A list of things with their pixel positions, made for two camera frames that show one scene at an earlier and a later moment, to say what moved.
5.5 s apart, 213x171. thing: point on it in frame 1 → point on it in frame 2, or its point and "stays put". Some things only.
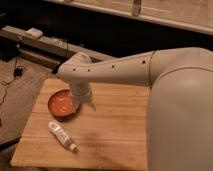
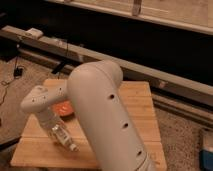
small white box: (34, 32) stays put
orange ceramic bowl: (63, 105) stays put
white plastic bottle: (62, 135) stays put
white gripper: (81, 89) → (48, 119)
